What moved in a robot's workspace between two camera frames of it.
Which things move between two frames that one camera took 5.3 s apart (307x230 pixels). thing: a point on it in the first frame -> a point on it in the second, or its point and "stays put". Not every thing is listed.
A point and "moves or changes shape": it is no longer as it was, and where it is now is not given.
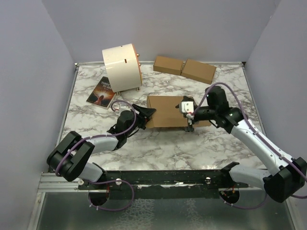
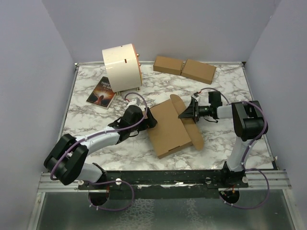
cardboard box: [168, 65] stays put
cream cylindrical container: [123, 65] stays put
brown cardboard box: [167, 115] moves or changes shape
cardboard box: [199, 70] stays put
